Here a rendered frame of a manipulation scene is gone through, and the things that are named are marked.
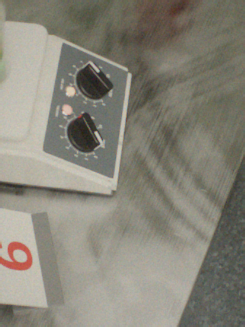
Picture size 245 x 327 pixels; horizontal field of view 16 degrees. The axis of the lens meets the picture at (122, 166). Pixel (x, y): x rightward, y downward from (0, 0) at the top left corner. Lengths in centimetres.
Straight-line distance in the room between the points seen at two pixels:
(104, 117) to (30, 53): 9
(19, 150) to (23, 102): 4
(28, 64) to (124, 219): 16
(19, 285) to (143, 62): 27
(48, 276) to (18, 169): 10
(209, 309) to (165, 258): 79
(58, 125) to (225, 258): 88
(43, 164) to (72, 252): 8
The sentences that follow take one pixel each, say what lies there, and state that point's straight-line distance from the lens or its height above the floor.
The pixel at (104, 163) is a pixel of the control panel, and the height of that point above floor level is 79.
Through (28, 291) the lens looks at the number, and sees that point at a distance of 77.
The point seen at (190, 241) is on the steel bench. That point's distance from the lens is 81.
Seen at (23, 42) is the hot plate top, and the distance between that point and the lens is 80.
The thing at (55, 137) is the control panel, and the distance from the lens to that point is 78.
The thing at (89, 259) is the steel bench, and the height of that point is 75.
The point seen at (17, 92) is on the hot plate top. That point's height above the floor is 84.
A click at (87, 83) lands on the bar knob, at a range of 82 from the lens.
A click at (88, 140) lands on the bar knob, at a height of 81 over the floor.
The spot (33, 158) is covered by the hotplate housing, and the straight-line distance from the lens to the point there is 77.
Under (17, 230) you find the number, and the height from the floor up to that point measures 77.
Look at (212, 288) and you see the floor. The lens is 160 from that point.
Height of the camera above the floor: 148
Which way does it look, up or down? 62 degrees down
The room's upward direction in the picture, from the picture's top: 4 degrees clockwise
